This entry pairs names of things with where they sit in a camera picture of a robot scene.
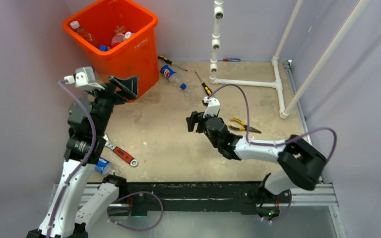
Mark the loose blue bottle cap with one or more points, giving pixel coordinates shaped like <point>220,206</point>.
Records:
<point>183,86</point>

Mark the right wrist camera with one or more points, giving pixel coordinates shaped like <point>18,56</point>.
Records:
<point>212,107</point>

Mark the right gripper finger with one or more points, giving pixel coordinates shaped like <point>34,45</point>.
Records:
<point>190,124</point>
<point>200,127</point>

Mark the Pepsi bottle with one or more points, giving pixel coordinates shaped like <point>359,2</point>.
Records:
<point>169,73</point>

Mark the black yellow short screwdriver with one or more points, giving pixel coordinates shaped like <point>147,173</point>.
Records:
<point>207,90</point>

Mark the black yellow long screwdriver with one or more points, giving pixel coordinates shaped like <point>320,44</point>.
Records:
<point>168,61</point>

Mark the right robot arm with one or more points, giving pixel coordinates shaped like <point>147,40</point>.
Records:
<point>301,163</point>

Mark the red cap bottle in bin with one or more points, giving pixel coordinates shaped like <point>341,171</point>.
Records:
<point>117,39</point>

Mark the red blue small screwdriver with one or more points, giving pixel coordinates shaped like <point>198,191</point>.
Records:
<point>231,60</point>

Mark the orange plastic bin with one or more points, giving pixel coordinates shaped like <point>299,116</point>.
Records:
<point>134,56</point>

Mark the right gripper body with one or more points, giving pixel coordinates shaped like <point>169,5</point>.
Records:
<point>199,116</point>

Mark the red adjustable wrench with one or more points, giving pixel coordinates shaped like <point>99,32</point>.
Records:
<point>124,155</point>

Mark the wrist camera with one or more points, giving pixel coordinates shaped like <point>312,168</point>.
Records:
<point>212,107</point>
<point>84,79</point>

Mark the yellow black pliers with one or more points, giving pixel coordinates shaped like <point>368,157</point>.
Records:
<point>242,126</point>

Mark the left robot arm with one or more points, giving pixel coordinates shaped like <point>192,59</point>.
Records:
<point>87,120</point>

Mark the aluminium frame rail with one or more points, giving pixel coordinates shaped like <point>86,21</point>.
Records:
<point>324,194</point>

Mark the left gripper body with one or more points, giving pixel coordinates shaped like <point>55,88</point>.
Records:
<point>112,96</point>

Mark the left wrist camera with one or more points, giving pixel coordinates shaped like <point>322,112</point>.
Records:
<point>84,79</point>

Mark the blue cap bottle in bin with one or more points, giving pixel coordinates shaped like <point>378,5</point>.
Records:
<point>104,48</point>

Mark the white PVC pipe frame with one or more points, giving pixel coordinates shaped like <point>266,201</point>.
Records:
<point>275,81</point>

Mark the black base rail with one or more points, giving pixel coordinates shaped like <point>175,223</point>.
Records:
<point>244,197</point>

